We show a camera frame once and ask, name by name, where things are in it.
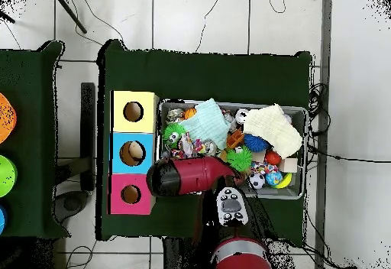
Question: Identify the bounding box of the silver drink can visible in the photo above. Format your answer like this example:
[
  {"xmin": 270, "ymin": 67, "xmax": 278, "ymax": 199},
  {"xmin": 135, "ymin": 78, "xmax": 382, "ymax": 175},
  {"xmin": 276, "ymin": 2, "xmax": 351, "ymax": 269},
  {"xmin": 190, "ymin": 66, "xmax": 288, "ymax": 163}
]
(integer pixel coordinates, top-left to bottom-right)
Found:
[{"xmin": 203, "ymin": 139, "xmax": 218, "ymax": 157}]

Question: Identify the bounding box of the orange bowl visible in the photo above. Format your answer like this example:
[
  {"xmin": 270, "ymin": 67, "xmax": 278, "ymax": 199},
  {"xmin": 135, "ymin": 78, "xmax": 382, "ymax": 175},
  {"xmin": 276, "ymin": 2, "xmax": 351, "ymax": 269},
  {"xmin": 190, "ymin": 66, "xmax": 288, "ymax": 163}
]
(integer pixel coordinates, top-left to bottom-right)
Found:
[{"xmin": 0, "ymin": 92, "xmax": 18, "ymax": 144}]

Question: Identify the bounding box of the clear mesh bin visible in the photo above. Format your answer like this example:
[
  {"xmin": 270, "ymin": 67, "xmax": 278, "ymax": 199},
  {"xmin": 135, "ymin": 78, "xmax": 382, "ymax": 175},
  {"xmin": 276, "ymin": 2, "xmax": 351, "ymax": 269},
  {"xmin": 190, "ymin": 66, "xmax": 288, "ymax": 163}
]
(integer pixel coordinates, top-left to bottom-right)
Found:
[{"xmin": 155, "ymin": 98, "xmax": 309, "ymax": 200}]

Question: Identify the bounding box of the mint knitted cloth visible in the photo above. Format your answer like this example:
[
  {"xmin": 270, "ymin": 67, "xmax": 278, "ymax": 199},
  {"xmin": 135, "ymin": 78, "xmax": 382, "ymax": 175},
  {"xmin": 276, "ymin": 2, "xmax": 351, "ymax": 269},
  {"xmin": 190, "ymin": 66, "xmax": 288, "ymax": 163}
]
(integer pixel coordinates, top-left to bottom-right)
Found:
[{"xmin": 179, "ymin": 98, "xmax": 231, "ymax": 151}]

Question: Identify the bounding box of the cream knitted cloth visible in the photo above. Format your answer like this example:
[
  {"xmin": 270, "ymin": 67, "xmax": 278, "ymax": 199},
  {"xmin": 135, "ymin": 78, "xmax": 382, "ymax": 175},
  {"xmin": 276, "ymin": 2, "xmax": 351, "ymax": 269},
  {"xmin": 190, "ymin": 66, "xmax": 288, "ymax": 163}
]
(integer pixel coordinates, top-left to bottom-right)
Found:
[{"xmin": 242, "ymin": 102, "xmax": 304, "ymax": 160}]

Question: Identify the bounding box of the blue bowl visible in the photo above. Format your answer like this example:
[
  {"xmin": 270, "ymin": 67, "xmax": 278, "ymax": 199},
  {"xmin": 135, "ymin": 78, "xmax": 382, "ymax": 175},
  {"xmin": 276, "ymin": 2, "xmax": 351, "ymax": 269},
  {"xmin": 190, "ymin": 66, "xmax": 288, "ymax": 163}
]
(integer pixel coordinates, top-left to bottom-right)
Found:
[{"xmin": 0, "ymin": 204, "xmax": 8, "ymax": 235}]

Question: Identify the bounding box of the dark green side tablecloth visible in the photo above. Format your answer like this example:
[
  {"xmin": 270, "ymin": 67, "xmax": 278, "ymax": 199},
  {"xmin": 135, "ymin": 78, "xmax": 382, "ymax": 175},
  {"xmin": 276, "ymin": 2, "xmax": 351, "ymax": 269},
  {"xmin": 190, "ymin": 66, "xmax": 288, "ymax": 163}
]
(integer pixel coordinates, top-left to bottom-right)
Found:
[{"xmin": 0, "ymin": 40, "xmax": 71, "ymax": 240}]

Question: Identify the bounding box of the colourful dotted cloth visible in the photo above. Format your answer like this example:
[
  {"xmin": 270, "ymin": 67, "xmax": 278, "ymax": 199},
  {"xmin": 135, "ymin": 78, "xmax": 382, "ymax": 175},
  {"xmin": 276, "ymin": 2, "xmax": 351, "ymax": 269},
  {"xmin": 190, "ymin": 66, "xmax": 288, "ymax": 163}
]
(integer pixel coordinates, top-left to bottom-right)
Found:
[{"xmin": 170, "ymin": 131, "xmax": 207, "ymax": 160}]

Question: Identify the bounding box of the blue spiky ball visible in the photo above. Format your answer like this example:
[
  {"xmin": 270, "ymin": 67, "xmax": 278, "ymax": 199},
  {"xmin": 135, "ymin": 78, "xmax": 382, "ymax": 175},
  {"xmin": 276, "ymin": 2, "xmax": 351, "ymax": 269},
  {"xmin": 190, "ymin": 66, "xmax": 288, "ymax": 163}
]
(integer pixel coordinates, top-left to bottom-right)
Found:
[{"xmin": 243, "ymin": 133, "xmax": 271, "ymax": 153}]

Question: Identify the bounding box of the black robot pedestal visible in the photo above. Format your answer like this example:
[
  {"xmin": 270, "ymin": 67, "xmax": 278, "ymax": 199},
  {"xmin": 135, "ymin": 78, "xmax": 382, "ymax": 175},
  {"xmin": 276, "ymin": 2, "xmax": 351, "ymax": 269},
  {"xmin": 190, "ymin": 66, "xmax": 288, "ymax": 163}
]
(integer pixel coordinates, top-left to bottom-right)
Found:
[{"xmin": 162, "ymin": 237, "xmax": 212, "ymax": 269}]

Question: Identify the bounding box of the black cable bundle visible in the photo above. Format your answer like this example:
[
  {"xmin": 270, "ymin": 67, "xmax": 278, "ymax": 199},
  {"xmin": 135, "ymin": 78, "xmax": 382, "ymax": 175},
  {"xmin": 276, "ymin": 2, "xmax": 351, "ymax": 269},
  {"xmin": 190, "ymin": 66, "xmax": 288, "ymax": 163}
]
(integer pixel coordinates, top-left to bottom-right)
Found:
[{"xmin": 308, "ymin": 82, "xmax": 331, "ymax": 137}]

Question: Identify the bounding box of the green spiky googly-eyed ball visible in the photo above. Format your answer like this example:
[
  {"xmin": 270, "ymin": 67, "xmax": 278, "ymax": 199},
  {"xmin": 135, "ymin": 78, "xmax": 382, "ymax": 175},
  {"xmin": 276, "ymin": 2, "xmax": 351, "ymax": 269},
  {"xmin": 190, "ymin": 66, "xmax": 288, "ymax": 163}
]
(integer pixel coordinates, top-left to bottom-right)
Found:
[
  {"xmin": 226, "ymin": 144, "xmax": 254, "ymax": 173},
  {"xmin": 163, "ymin": 123, "xmax": 188, "ymax": 149}
]

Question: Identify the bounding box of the small soccer ball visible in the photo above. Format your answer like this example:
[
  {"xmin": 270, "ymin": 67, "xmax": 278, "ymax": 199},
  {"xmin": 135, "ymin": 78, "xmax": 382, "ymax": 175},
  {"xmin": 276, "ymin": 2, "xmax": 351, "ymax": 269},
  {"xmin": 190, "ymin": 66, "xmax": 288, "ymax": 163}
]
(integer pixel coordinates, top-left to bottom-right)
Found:
[{"xmin": 247, "ymin": 172, "xmax": 266, "ymax": 190}]

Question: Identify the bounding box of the black upright stand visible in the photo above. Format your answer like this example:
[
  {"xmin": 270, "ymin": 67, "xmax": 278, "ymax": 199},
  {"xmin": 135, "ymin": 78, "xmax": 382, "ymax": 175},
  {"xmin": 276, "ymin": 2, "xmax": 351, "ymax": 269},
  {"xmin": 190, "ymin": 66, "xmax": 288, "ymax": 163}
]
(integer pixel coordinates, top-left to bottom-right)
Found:
[{"xmin": 79, "ymin": 82, "xmax": 96, "ymax": 192}]

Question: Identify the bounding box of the wooden box with three holes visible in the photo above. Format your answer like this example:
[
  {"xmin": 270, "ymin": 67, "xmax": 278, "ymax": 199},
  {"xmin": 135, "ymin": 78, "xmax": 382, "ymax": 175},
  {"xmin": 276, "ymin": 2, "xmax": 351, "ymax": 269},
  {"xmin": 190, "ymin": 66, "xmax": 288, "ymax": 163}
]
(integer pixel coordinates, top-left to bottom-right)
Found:
[{"xmin": 108, "ymin": 89, "xmax": 160, "ymax": 216}]

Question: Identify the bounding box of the grey round stand base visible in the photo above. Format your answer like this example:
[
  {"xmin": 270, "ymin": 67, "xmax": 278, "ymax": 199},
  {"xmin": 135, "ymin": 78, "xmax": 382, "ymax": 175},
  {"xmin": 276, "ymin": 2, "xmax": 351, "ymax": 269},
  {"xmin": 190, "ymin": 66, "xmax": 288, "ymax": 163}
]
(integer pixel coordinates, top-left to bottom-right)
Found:
[{"xmin": 53, "ymin": 190, "xmax": 90, "ymax": 225}]

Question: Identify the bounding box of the black floor cable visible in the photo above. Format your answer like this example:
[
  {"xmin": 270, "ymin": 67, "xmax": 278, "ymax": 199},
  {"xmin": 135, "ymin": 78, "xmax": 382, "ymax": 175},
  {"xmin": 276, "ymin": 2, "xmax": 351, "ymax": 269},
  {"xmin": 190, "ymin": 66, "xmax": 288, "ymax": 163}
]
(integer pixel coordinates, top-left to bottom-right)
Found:
[{"xmin": 306, "ymin": 144, "xmax": 391, "ymax": 164}]

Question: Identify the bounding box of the black tripod leg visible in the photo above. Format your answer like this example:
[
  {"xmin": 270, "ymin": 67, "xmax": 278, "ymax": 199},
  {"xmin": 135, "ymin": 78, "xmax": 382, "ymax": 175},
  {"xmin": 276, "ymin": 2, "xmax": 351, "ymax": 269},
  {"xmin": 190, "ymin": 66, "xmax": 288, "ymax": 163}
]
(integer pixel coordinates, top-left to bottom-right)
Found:
[
  {"xmin": 0, "ymin": 8, "xmax": 15, "ymax": 24},
  {"xmin": 55, "ymin": 0, "xmax": 88, "ymax": 34}
]

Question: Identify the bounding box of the green bowl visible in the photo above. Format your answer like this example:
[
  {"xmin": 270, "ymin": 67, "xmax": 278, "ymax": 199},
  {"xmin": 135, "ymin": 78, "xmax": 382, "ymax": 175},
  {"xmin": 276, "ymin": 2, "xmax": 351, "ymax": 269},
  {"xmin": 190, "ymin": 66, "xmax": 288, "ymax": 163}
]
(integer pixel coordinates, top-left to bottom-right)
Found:
[{"xmin": 0, "ymin": 154, "xmax": 18, "ymax": 198}]

